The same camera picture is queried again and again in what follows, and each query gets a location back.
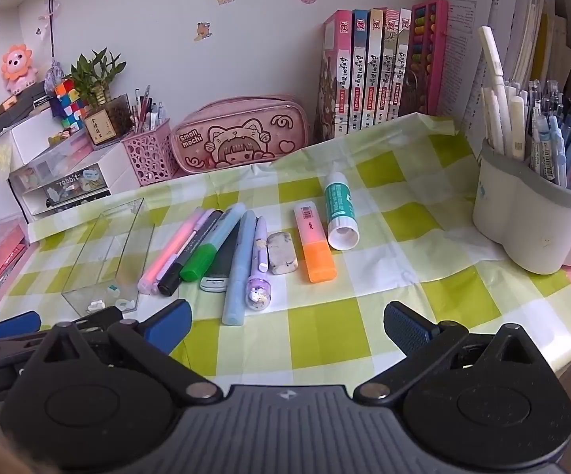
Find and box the pink perforated pen basket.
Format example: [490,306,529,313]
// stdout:
[122,119,179,186]

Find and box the lilac mechanical pencil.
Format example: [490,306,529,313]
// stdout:
[139,208,213,296]

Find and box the pink lion toy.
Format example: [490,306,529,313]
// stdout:
[0,44,38,94]

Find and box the dirty white eraser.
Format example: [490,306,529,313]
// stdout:
[267,231,298,275]

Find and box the colourful rubik cube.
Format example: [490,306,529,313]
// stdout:
[51,78,86,120]

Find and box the stack of white papers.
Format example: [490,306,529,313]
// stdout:
[436,0,571,154]

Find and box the white heart pen holder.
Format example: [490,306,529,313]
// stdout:
[473,142,571,275]

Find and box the pink boxed book set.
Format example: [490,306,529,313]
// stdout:
[314,8,413,141]

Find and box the lucky bamboo plant pot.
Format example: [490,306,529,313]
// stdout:
[70,48,134,148]

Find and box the green checkered table cloth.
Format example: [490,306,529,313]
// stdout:
[0,113,571,387]

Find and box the pink cat pencil case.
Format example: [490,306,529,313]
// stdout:
[171,95,311,175]

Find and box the green highlighter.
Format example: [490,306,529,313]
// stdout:
[179,202,246,282]

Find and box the purple cartoon multicolour pen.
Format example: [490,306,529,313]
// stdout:
[246,216,272,311]

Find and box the orange pink highlighter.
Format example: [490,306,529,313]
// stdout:
[294,201,337,284]

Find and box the green white glue stick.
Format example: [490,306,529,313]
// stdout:
[324,171,359,252]

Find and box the pink abacus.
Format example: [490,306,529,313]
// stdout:
[402,0,448,116]

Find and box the pink highlighter pen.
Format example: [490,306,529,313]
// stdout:
[138,208,205,295]

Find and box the light blue pen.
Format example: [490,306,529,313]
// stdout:
[222,210,256,326]

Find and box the dark grey ruler case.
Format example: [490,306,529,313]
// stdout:
[200,225,239,293]

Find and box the white drawer organizer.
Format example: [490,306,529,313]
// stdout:
[9,130,138,223]

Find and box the black marker pen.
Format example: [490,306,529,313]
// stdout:
[157,209,222,296]

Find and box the black box on organizer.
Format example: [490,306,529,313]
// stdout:
[0,81,49,133]

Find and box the clear plastic organizer tray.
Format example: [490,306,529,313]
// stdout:
[61,199,155,317]

